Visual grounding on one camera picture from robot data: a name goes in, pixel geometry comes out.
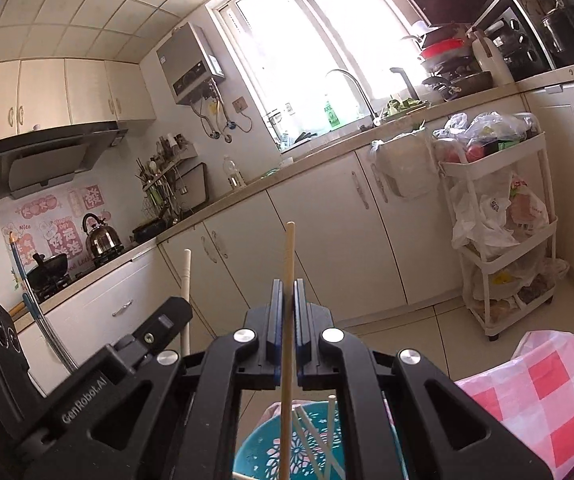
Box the white rolling cart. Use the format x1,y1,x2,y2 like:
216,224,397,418
434,112,560,341

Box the wire sink rack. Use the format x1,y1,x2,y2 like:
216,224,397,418
267,105,298,151

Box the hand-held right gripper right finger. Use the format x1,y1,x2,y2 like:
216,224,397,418
293,280,552,480

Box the white plastic bag on cabinet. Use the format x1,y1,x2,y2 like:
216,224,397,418
369,127,440,200

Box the green dish soap bottle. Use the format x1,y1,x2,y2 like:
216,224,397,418
324,94,342,128

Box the pink wall poster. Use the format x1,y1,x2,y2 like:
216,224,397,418
0,185,105,273

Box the teal floral bucket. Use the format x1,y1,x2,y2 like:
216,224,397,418
232,400,410,480

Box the small dark faucet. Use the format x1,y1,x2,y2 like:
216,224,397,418
390,66,422,101

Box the black toaster oven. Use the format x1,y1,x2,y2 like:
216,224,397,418
472,5,552,68

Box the steel kettle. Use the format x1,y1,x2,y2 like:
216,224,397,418
83,212,120,257

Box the white plastic bags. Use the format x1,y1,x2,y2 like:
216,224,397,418
452,170,550,261

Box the clear plastic bottle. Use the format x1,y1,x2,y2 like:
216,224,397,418
223,155,248,190

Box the clear bags of groceries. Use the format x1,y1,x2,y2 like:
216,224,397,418
434,111,540,163

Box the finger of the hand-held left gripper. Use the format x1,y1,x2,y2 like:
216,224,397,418
112,297,192,362

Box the kitchen window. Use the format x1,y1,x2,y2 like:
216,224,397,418
207,0,428,153

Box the cream wall cabinets over hood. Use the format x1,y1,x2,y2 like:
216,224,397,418
0,57,156,146

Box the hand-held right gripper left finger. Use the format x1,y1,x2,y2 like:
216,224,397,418
19,280,285,480

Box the wall utensil rack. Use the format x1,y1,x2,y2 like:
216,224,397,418
137,132,200,221

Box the steel cooking pot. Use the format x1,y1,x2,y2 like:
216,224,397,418
542,0,574,56

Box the light wooden chopstick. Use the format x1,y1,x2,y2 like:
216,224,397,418
323,395,338,480
294,406,350,480
279,221,296,480

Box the white chopstick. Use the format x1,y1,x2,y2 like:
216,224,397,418
181,249,192,356

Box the black wok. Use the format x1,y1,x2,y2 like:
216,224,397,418
32,252,70,281

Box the cream base cabinets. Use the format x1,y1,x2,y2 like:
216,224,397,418
17,57,574,396

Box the stacked dark pans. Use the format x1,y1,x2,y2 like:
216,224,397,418
422,57,495,102

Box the water heater hoses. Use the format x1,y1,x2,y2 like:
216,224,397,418
189,80,252,143

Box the range hood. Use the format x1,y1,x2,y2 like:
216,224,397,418
0,120,128,201

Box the white thermos jug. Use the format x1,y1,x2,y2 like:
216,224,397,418
471,27,516,86

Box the cutting board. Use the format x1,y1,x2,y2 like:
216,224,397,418
179,162,208,211

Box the blue steel mop handle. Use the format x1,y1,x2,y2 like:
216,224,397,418
9,232,78,371

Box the bagged items on cart base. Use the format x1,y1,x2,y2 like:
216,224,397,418
472,257,570,321

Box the black frying pan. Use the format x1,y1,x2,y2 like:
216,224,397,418
132,220,168,243

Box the green vegetables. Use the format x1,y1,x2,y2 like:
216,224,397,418
384,97,430,116

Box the grey water heater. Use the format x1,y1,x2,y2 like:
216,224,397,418
156,22,226,106

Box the red pan lid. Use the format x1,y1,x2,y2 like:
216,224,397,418
419,39,468,61

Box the tall steel faucet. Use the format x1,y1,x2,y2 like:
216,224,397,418
325,69,382,127

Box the black gas stove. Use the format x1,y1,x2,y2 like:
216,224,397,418
27,247,132,303

